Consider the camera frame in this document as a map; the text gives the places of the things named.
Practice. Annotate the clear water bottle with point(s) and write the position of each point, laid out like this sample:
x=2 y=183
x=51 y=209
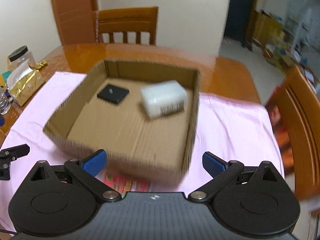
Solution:
x=3 y=103

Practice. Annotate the pink printed packet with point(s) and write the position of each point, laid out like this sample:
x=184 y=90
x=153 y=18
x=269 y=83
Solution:
x=130 y=183

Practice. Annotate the pink cloth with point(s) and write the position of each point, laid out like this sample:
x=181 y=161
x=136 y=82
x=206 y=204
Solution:
x=237 y=130

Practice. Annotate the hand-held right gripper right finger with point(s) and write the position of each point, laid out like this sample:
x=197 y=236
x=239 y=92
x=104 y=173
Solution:
x=212 y=165

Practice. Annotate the gold foil wrapper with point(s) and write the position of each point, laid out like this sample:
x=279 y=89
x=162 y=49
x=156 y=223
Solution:
x=41 y=65

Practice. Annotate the wooden chair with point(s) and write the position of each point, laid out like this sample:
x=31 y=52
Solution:
x=125 y=20
x=300 y=120

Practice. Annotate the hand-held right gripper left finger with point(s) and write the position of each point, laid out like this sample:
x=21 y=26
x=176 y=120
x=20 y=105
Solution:
x=93 y=163

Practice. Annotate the white plastic container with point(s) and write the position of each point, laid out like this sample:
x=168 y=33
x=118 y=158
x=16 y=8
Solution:
x=162 y=97

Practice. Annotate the small blue object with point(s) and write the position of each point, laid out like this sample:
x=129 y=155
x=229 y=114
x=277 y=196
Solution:
x=1 y=121

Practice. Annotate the clear jar with black lid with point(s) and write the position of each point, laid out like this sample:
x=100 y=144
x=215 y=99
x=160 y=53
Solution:
x=19 y=55

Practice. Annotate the teal and yellow packet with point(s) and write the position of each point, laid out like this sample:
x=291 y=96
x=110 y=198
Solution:
x=5 y=76

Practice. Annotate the gold tissue pack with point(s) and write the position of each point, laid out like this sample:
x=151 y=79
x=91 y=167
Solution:
x=27 y=82

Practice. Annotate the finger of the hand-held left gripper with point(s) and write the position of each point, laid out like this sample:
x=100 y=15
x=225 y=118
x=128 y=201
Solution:
x=15 y=151

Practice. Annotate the cardboard box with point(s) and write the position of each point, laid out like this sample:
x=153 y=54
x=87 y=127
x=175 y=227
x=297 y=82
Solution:
x=125 y=135

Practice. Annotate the pair of dark slippers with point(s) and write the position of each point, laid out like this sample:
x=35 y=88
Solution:
x=247 y=46

